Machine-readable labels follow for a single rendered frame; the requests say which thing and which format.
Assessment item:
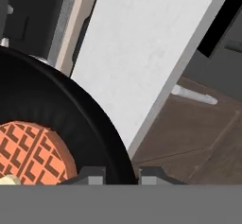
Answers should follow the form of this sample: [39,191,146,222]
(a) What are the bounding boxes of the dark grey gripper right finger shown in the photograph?
[138,166,187,186]

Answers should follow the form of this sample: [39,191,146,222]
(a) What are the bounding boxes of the dark grey dishwasher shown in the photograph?
[181,0,242,103]

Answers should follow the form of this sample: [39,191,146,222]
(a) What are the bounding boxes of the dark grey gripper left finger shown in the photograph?
[58,166,107,186]

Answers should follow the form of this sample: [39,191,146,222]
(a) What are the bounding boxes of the orange waffle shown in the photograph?
[0,120,78,186]

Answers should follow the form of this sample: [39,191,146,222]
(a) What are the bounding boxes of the pale butter pat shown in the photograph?
[0,174,22,186]

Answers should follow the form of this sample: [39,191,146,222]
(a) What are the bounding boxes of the brown wooden cupboard door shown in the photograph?
[130,76,242,186]

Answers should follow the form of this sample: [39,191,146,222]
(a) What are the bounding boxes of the dark grey dishwasher handle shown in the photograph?
[224,40,242,54]

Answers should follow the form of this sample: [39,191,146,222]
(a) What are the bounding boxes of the black bowl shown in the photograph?
[0,45,139,186]

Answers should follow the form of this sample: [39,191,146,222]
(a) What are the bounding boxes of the white bar handle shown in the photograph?
[170,84,218,106]

